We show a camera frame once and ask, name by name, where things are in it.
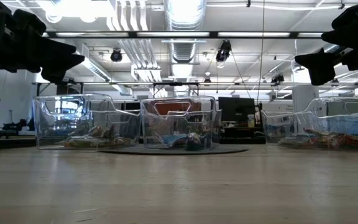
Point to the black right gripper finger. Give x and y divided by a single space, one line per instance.
340 37
320 68

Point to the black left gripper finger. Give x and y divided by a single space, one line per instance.
57 49
54 68

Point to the red pink granola bar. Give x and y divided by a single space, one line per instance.
346 142

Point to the black background robot arm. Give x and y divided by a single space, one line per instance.
14 126

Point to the black ceiling spotlight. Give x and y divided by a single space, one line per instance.
116 56
278 78

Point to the clear plastic bin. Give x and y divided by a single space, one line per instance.
57 121
179 124
291 124

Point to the black overhead light bar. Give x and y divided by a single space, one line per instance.
132 34

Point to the black computer monitor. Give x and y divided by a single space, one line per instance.
236 109

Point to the grey woven placemat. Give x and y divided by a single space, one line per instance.
228 150

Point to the orange partition panel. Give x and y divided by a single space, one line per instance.
172 109

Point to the black ceiling camera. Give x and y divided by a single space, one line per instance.
223 51

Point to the silver ventilation duct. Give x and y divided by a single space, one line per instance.
183 49

